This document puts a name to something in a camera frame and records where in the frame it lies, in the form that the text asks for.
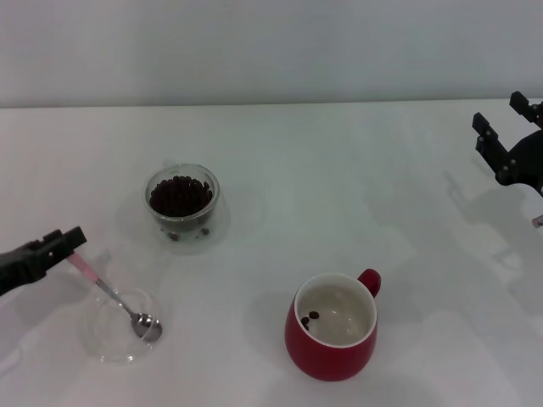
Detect clear glass saucer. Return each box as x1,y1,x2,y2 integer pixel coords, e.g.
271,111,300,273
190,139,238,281
86,287,160,366

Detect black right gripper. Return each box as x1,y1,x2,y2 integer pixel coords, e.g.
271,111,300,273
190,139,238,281
472,91,543,187

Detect pink-handled metal spoon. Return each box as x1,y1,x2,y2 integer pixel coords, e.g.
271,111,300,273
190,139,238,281
67,253,164,343

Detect red mug with white inside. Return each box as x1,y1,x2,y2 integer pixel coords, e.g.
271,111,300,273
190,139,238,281
283,267,382,382

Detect double-walled clear glass cup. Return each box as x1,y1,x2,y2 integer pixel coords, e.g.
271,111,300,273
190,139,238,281
143,159,232,256

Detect coffee bean pile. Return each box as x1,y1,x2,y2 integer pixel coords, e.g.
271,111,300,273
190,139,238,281
148,175,214,217

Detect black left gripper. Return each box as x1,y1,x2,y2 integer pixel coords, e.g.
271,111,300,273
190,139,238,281
0,226,88,298

